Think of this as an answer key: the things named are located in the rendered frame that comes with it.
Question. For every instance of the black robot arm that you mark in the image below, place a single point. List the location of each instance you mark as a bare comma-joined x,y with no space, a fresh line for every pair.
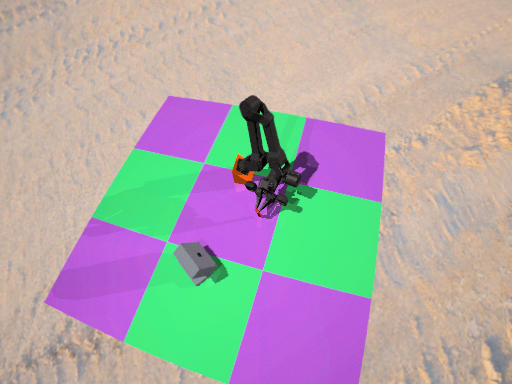
250,110

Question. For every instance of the grey sloped panel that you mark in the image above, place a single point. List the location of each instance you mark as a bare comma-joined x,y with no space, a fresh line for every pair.
195,261

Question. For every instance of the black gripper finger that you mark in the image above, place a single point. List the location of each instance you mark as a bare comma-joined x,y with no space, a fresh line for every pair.
267,201
259,198

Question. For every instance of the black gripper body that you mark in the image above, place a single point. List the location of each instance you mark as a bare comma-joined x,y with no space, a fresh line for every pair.
251,186

